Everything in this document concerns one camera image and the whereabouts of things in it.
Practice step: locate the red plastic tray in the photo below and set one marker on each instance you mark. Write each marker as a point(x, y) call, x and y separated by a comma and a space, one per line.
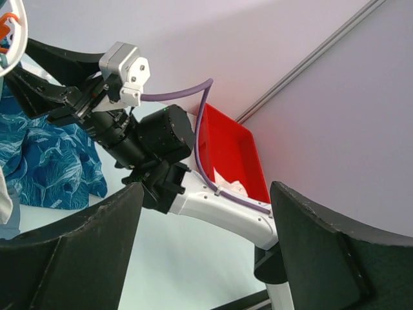
point(229, 148)

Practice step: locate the teal clothes peg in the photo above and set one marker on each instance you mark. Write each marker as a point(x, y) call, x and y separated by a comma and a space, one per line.
point(3, 60)

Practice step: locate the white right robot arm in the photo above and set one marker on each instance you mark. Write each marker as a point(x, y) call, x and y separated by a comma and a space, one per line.
point(154, 148)

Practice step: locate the white round clip hanger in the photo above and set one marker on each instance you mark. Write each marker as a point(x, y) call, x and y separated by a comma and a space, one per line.
point(18, 35)

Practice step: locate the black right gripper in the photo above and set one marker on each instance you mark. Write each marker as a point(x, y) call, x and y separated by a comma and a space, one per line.
point(79, 98)

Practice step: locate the orange clothes peg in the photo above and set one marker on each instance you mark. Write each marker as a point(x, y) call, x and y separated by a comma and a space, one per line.
point(5, 29)

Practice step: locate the blue patterned cloth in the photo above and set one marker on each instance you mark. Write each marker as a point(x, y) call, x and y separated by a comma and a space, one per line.
point(49, 166)

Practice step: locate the white sock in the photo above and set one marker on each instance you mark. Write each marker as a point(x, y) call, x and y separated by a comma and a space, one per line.
point(6, 204)
point(234, 186)

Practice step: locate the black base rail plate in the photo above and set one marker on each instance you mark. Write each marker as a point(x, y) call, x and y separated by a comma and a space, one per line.
point(259, 300)

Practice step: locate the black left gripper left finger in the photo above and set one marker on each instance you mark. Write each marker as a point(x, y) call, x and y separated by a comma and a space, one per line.
point(78, 262)

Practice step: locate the grey blue sock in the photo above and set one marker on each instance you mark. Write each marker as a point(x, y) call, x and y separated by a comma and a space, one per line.
point(12, 228)

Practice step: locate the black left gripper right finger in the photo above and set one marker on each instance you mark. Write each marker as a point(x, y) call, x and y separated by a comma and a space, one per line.
point(335, 262)

